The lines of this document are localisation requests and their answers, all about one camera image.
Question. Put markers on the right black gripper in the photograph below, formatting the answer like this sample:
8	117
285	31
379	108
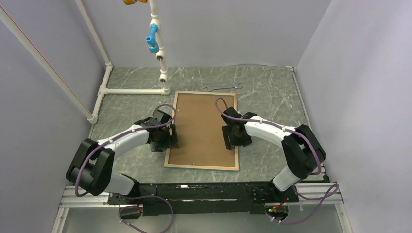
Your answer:
230	141

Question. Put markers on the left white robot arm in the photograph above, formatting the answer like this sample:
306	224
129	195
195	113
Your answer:
92	165

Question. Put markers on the orange pipe fitting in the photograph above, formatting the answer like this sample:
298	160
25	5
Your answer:
131	2

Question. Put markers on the white pvc pipe structure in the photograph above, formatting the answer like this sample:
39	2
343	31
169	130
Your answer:
54	80

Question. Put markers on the brown wooden backing board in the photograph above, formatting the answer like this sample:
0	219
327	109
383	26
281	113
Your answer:
202	128

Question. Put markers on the blue pipe fitting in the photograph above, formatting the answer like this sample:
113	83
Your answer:
151	40

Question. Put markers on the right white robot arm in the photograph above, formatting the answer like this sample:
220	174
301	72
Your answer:
302	150

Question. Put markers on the blue wooden picture frame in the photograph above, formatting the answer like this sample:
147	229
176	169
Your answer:
202	132

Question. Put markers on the aluminium extrusion frame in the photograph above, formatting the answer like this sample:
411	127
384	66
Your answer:
308	194

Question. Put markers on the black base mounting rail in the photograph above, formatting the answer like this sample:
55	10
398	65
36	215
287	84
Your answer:
197	198

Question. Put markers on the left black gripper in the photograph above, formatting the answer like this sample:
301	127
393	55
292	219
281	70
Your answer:
171	140

